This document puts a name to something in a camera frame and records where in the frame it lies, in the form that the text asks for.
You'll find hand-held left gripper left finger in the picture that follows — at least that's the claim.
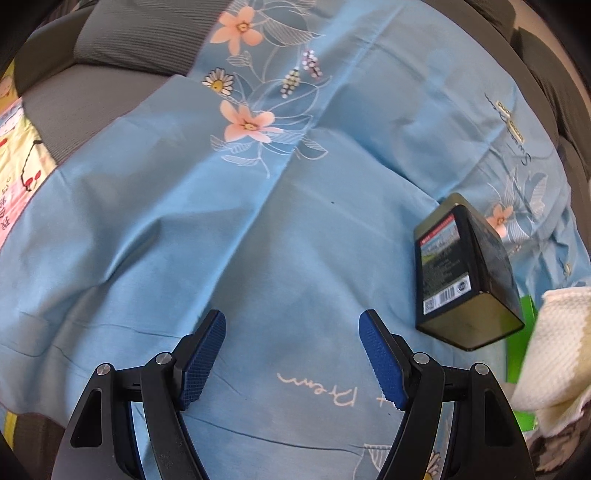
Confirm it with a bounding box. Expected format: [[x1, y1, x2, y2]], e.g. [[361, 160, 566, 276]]
[[51, 309, 228, 480]]

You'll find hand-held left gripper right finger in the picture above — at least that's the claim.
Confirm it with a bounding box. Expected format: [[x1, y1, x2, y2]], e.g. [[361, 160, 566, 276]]
[[358, 309, 539, 480]]

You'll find green cardboard box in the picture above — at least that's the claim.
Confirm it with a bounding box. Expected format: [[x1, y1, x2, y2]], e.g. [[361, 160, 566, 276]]
[[505, 295, 541, 430]]

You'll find cream yellow towel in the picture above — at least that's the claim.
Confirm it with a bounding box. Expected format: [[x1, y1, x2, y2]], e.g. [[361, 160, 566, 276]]
[[510, 287, 591, 439]]

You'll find black gold tin box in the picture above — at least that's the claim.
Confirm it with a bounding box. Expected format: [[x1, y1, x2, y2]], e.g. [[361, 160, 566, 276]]
[[412, 194, 526, 352]]

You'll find light blue floral bed sheet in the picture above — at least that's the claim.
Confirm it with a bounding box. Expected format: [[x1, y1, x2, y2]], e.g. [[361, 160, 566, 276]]
[[0, 0, 591, 480]]

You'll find printed cartoon blanket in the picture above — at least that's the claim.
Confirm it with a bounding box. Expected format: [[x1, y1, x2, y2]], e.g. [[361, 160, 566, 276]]
[[0, 71, 61, 259]]

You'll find grey sofa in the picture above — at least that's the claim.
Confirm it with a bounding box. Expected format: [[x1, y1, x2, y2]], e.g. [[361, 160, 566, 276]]
[[9, 0, 591, 467]]

